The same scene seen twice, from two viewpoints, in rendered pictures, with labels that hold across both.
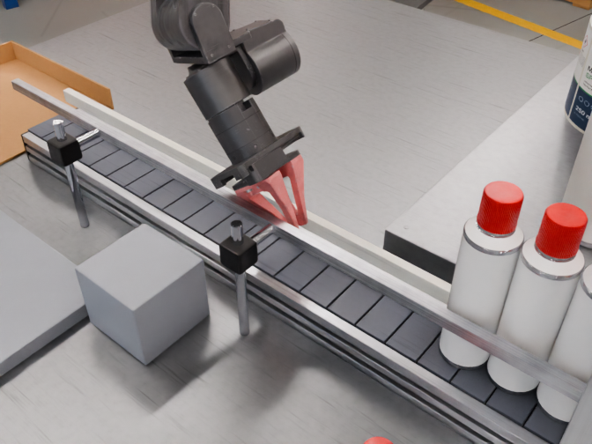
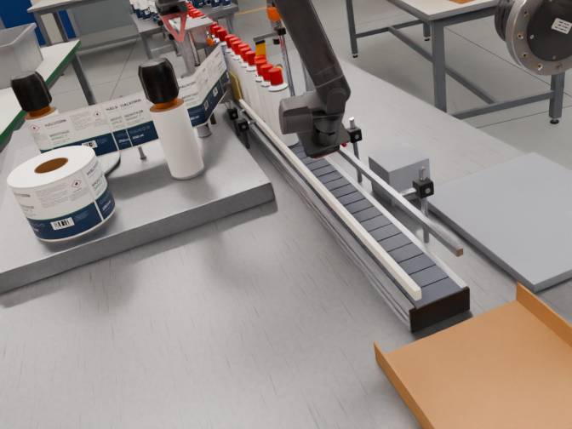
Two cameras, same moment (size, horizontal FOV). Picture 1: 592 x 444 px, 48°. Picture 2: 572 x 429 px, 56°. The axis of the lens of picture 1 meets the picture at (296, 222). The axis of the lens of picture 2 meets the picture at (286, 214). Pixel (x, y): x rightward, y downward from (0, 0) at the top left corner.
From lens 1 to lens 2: 1.64 m
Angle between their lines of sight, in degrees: 100
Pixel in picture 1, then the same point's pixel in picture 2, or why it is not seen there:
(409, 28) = not seen: outside the picture
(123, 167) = (388, 236)
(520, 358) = not seen: hidden behind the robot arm
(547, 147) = (142, 208)
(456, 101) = (105, 288)
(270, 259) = (333, 176)
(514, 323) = not seen: hidden behind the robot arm
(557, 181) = (168, 191)
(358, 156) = (223, 256)
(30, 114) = (470, 370)
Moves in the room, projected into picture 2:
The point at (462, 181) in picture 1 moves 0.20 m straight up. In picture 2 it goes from (208, 197) to (183, 119)
